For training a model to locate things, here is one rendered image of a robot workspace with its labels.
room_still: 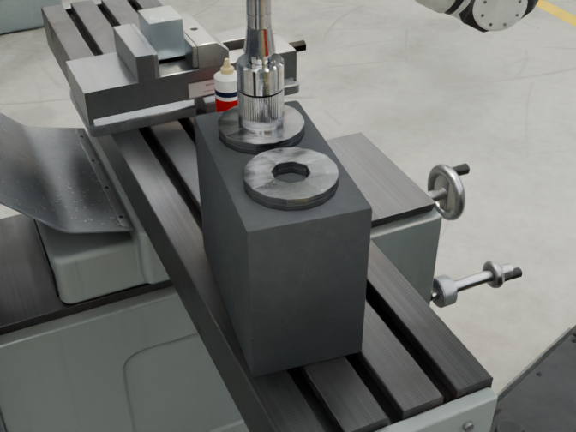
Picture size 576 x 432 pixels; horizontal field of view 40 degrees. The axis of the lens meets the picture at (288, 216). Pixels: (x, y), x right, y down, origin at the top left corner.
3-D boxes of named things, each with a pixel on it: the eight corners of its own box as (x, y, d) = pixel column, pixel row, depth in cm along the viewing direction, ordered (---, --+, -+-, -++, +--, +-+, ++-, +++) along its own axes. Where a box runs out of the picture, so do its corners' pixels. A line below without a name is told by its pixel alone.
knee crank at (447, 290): (509, 267, 164) (514, 244, 160) (528, 285, 159) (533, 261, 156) (419, 297, 156) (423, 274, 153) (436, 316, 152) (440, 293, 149)
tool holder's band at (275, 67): (232, 78, 76) (232, 69, 76) (240, 57, 80) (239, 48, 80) (281, 81, 76) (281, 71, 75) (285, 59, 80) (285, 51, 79)
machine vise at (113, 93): (265, 57, 141) (263, -3, 134) (302, 92, 130) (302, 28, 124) (69, 96, 129) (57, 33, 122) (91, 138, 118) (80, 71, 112)
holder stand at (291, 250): (297, 231, 100) (298, 87, 88) (363, 352, 83) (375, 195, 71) (203, 249, 97) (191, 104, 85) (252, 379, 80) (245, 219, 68)
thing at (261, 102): (235, 132, 80) (232, 78, 76) (242, 110, 84) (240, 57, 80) (281, 135, 80) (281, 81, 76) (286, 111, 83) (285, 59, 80)
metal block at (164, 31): (173, 40, 127) (170, 4, 123) (185, 55, 122) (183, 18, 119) (141, 46, 125) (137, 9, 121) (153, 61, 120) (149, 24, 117)
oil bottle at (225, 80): (237, 116, 124) (234, 50, 117) (247, 127, 121) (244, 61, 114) (213, 121, 122) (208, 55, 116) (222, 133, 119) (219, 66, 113)
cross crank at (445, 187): (444, 195, 169) (451, 148, 162) (477, 226, 160) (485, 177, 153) (379, 214, 163) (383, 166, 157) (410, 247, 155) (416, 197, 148)
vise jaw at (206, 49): (201, 33, 132) (201, 11, 129) (230, 63, 123) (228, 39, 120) (167, 40, 130) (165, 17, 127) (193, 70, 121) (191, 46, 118)
